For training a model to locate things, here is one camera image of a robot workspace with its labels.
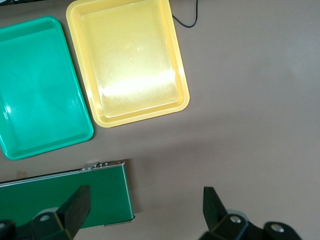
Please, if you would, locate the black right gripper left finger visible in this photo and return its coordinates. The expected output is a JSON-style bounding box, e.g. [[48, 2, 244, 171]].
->
[[14, 185, 91, 240]]

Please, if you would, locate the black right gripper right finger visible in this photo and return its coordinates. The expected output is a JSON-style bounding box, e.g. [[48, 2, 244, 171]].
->
[[199, 186, 263, 240]]

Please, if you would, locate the green conveyor belt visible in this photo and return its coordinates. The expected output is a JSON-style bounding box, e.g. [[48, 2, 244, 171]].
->
[[0, 158, 136, 233]]

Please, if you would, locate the green plastic tray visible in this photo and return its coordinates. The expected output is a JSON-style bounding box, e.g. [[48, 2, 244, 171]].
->
[[0, 16, 95, 161]]

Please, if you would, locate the yellow plastic tray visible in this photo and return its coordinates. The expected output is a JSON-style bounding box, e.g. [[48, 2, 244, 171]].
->
[[65, 0, 190, 128]]

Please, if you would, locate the thin black cable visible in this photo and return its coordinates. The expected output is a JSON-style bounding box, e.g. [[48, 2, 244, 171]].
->
[[171, 0, 199, 28]]

